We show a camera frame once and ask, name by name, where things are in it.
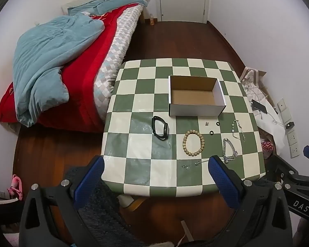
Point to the white door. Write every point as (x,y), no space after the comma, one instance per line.
(182,0)

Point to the white cardboard box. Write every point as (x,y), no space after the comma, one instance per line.
(195,109)

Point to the grey checked quilt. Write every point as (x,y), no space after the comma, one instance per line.
(110,64)

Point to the pink clothes hanger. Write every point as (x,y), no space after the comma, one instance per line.
(15,185)

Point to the black charger plug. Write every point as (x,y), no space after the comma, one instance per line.
(289,125)

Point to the smartphone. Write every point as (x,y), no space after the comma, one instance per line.
(260,106)

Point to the small orange bottle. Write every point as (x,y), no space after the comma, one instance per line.
(152,20)

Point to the dark grey fuzzy cloth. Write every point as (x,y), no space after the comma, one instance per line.
(100,211)

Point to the wooden bed frame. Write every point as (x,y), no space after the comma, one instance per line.
(141,16)

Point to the white quilted bag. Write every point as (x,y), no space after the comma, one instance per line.
(252,90)

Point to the light blue duvet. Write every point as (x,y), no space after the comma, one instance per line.
(54,43)

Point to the red patterned cloth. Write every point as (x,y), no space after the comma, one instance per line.
(266,145)

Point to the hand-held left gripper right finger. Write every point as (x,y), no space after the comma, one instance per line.
(222,185)

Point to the green checkered tablecloth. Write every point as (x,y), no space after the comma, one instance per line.
(141,159)

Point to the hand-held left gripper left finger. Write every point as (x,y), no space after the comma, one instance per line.
(88,185)

